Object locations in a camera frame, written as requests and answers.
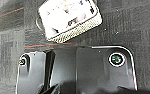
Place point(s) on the dark grey robot torso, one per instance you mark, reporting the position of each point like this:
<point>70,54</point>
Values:
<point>62,66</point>

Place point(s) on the magazine with face print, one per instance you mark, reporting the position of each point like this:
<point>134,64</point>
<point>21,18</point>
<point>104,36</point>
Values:
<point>69,15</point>

